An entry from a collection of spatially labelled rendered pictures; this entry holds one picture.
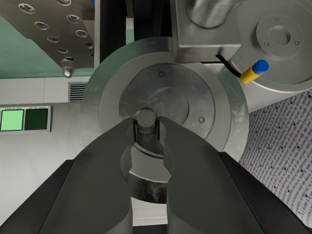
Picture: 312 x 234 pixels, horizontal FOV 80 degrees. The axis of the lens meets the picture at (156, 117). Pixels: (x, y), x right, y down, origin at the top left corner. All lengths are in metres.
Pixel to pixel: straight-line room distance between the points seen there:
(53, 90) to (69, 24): 2.90
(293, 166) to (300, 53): 0.15
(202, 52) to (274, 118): 0.20
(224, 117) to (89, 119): 0.12
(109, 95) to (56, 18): 0.29
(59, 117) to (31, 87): 2.95
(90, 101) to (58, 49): 0.38
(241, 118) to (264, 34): 0.09
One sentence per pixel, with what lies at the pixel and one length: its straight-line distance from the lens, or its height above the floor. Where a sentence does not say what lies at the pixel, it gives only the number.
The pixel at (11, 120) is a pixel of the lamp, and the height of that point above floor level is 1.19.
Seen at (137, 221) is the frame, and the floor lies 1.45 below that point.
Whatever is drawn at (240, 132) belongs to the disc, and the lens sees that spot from 0.18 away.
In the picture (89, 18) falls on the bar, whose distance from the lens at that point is 0.39.
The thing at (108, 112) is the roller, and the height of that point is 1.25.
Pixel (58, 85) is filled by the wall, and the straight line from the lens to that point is 3.31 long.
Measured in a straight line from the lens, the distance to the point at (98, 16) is 0.22.
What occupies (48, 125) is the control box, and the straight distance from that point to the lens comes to 0.55.
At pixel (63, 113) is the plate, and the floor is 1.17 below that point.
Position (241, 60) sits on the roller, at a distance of 0.21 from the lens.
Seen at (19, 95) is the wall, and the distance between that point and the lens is 3.55.
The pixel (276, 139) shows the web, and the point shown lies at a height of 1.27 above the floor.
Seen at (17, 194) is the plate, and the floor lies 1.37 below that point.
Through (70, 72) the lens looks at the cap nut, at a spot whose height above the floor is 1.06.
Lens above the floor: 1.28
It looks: 11 degrees down
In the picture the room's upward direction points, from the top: 177 degrees clockwise
